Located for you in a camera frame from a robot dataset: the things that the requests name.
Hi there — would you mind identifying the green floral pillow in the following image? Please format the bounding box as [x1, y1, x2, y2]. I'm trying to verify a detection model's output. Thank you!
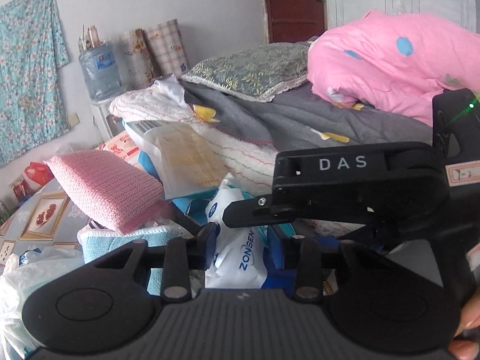
[182, 42, 308, 102]

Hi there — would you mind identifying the dark red door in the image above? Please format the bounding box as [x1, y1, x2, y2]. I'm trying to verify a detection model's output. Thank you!
[264, 0, 326, 43]

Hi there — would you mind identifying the clear yellow-print package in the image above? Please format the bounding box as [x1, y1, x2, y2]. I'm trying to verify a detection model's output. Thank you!
[124, 120, 228, 199]

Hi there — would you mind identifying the light blue checked towel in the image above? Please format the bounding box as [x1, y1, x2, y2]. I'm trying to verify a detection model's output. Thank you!
[76, 224, 196, 297]

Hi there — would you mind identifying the white stitched quilt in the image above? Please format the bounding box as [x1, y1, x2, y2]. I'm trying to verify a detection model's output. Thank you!
[109, 82, 278, 196]

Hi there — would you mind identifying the white water dispenser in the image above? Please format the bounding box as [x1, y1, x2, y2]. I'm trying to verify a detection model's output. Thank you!
[90, 97, 125, 142]

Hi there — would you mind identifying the grey blanket with ducks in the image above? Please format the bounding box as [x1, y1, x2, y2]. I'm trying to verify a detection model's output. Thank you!
[181, 80, 432, 151]

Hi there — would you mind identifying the floral wallpaper roll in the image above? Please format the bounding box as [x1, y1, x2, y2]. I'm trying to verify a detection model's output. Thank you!
[120, 28, 156, 89]

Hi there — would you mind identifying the pink spotted quilt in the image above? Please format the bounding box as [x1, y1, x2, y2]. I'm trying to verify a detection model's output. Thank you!
[307, 10, 479, 125]

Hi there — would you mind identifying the white blue wipes pack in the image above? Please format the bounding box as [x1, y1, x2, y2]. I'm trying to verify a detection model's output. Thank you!
[205, 180, 268, 289]

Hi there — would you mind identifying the pink wet wipes pack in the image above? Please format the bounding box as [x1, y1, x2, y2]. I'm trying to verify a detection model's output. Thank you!
[97, 131, 144, 171]

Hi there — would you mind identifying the person's right hand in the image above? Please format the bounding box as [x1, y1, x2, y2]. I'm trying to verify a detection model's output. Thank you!
[448, 290, 480, 360]

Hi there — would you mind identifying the red white can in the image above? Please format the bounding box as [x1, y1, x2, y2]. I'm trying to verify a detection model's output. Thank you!
[10, 177, 28, 202]

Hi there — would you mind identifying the white plastic bag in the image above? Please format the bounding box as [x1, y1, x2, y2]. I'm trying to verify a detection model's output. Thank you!
[1, 246, 84, 359]

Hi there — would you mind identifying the blue water jug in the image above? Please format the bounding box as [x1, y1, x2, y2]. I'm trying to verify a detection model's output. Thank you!
[78, 42, 125, 102]

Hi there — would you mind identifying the checked wallpaper roll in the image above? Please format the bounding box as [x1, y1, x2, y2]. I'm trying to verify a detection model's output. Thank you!
[144, 19, 190, 77]

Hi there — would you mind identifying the teal floral wall cloth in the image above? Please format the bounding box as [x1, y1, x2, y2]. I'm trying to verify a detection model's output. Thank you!
[1, 0, 69, 166]

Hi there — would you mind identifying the pink knitted cloth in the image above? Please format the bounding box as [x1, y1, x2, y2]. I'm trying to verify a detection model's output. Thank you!
[46, 150, 169, 234]

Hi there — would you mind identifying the red plastic bag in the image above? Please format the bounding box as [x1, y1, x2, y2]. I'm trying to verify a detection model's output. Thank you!
[24, 162, 54, 189]

